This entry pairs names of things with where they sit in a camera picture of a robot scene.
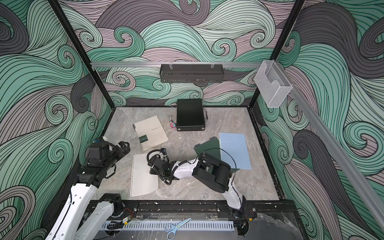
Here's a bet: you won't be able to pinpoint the black case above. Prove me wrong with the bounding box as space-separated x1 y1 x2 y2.
176 99 206 132

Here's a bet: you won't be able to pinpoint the black wall tray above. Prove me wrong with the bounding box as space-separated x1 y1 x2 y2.
160 65 225 83

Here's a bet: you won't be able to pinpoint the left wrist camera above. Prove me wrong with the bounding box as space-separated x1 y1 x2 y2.
87 137 110 166

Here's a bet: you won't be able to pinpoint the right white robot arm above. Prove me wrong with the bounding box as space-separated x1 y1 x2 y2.
146 148 244 211

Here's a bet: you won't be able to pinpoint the white slotted cable duct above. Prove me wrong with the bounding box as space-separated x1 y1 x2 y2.
101 220 235 232

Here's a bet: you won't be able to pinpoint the light blue spiral notebook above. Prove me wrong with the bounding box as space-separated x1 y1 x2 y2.
219 133 252 170

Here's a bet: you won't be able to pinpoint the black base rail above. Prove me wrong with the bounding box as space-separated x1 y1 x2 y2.
123 200 297 219

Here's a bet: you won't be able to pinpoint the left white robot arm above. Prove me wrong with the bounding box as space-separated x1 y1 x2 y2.
46 137 131 240

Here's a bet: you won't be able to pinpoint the aluminium rail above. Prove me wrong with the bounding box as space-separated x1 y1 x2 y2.
90 61 262 69
281 67 384 229

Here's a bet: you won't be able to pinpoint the dark green spiral notebook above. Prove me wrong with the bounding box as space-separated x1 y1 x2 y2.
194 137 222 160

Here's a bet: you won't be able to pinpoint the aluminium rail back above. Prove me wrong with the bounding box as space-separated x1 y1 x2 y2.
90 61 262 69

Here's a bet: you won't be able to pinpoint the aluminium rail right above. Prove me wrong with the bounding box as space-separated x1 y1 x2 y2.
281 67 384 229

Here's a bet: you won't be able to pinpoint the clear wall holder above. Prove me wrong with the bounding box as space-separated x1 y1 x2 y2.
254 60 293 108

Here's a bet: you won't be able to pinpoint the beige spiral notebook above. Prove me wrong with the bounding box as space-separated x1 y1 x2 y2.
133 116 169 151

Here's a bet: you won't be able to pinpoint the blue scissors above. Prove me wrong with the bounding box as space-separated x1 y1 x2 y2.
165 218 192 240

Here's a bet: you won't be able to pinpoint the torn white lined page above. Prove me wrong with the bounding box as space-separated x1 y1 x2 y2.
130 154 159 198

